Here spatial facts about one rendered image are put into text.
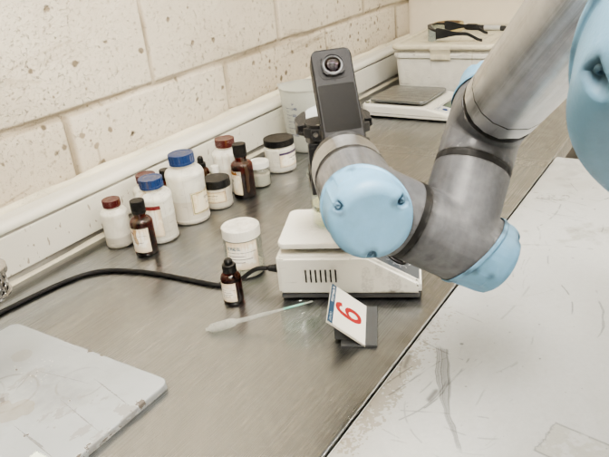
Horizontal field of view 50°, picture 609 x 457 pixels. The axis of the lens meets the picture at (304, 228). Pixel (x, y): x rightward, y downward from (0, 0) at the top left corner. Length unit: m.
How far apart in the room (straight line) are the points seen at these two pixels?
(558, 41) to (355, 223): 0.21
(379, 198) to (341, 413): 0.28
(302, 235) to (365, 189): 0.39
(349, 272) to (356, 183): 0.37
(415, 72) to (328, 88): 1.28
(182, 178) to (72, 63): 0.27
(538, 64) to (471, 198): 0.15
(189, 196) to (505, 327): 0.61
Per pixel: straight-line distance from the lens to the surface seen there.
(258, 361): 0.82
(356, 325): 0.84
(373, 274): 0.90
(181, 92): 1.42
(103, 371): 0.85
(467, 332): 0.86
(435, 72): 1.97
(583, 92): 0.26
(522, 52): 0.53
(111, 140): 1.29
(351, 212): 0.54
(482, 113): 0.61
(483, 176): 0.63
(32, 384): 0.87
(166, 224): 1.16
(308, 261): 0.90
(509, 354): 0.82
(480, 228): 0.61
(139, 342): 0.91
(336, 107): 0.72
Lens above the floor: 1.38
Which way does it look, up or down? 25 degrees down
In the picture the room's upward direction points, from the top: 6 degrees counter-clockwise
